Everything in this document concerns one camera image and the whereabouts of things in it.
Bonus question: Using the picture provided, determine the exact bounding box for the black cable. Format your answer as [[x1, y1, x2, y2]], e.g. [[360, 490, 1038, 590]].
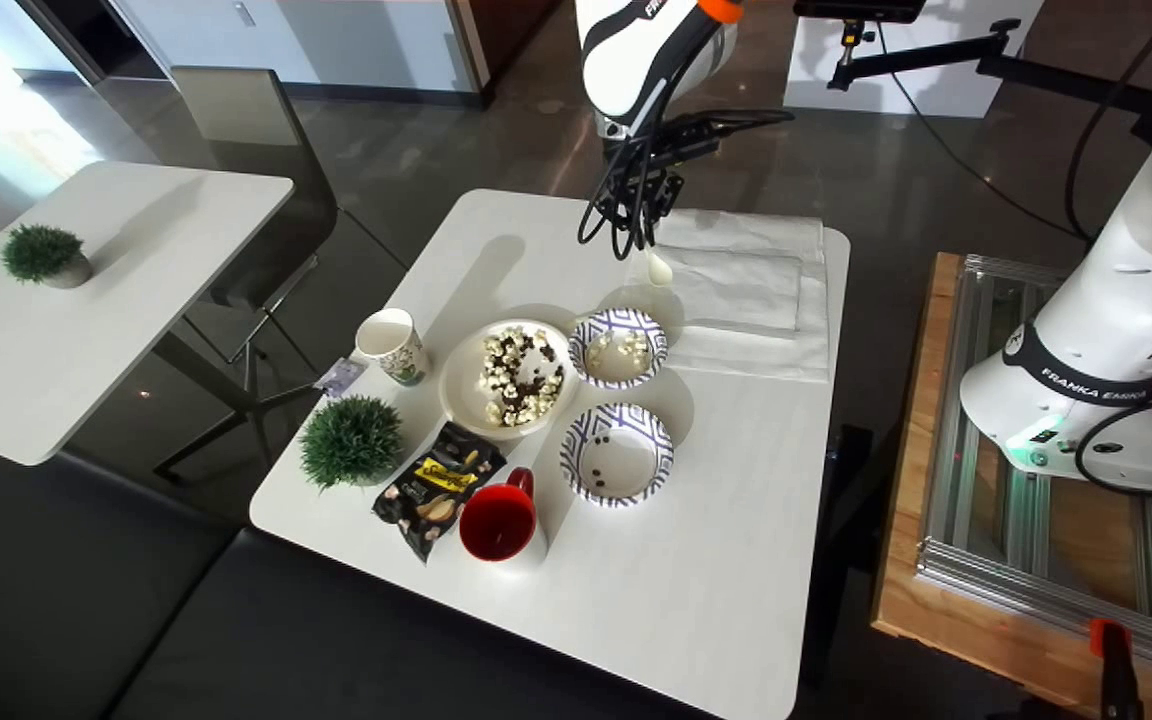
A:
[[876, 22, 1092, 243]]

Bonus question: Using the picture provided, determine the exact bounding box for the white folded cloth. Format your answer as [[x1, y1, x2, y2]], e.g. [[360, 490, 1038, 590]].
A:
[[626, 208, 831, 385]]

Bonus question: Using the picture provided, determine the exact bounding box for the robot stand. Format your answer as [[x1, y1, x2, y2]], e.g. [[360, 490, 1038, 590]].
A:
[[870, 251, 1152, 720]]

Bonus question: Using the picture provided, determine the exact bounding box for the red mug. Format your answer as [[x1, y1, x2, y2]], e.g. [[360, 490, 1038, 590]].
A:
[[458, 466, 539, 564]]

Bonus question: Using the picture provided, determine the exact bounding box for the orange clamp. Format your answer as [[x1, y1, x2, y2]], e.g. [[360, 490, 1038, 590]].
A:
[[1088, 617, 1144, 720]]

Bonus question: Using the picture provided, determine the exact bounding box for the black snack packet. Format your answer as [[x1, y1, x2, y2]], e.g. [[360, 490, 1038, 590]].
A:
[[371, 420, 509, 565]]

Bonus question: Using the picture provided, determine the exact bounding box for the green plant in grey pot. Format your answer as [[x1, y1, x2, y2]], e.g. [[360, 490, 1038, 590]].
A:
[[0, 223, 95, 291]]

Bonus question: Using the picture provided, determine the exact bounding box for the dark chair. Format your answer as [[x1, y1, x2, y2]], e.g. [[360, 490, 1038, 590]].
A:
[[152, 66, 412, 481]]

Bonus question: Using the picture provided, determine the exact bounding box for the heap of popcorn and chocolate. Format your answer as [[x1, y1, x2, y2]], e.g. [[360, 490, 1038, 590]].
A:
[[478, 325, 566, 429]]

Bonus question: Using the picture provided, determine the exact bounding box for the white plate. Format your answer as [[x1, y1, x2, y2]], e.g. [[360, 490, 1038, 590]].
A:
[[438, 318, 581, 442]]

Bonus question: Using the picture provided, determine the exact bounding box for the patterned paper bowl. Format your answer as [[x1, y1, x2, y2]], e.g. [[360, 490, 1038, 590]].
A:
[[568, 307, 670, 392], [559, 402, 676, 510]]

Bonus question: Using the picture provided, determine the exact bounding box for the white cabinet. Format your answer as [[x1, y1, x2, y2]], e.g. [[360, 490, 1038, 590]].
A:
[[783, 0, 1045, 120]]

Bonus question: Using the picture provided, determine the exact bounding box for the white side table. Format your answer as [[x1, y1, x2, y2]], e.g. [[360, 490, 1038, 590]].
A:
[[0, 161, 296, 468]]

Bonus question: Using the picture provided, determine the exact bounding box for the camera on mount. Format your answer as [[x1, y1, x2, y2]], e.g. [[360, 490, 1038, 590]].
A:
[[793, 0, 1152, 143]]

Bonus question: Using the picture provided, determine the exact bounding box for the white paper cup with print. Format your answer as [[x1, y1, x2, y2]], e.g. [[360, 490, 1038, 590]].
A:
[[354, 307, 430, 388]]

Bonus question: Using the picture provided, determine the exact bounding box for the small green artificial plant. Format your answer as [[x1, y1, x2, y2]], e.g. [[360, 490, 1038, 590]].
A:
[[297, 394, 406, 492]]

